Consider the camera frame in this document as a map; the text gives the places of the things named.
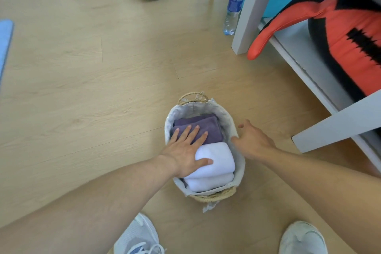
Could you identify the person's left little finger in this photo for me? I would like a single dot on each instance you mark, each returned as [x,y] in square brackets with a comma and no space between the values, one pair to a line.
[175,135]

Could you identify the purple folded towel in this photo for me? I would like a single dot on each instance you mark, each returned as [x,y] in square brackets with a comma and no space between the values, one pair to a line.
[212,130]

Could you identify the plain light blue mat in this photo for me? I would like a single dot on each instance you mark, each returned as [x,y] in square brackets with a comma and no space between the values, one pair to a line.
[5,42]

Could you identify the person's left thumb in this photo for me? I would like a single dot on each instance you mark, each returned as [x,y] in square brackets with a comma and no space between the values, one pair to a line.
[204,162]

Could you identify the clear plastic water bottle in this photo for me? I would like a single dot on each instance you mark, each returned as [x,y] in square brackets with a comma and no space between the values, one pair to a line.
[234,6]

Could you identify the person's left white shoe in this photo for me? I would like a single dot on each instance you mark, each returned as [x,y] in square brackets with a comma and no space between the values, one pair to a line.
[138,237]

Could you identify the person's white shoe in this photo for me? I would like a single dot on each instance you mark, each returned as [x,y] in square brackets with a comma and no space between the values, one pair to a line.
[302,239]
[138,237]

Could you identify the person's right fingers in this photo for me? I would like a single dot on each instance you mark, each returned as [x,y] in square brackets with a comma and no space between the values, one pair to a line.
[238,141]

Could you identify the person's right white shoe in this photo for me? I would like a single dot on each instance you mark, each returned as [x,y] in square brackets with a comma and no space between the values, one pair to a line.
[302,239]

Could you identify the white shelf frame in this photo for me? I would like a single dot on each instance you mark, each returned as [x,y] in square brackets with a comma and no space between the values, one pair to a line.
[315,63]

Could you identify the white towel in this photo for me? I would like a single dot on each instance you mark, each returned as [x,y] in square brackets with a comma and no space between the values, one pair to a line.
[208,184]
[215,158]

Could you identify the person's right forearm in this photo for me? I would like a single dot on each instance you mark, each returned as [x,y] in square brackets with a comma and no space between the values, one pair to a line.
[327,191]

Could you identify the person's right hand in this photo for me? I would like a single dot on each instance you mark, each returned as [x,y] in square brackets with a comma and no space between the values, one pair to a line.
[256,143]

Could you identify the person's left forearm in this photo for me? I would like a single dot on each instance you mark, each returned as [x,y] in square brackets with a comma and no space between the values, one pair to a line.
[98,203]

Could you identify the woven basket with white liner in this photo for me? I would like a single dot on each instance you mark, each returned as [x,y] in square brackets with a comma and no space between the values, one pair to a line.
[230,122]

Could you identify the orange and black cushion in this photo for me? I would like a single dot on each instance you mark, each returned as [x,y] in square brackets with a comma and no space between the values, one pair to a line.
[348,39]

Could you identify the person's left middle finger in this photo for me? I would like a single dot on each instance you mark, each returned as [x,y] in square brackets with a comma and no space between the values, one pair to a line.
[193,134]

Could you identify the person's left hand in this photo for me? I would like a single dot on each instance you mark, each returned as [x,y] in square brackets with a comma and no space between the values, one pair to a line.
[181,155]

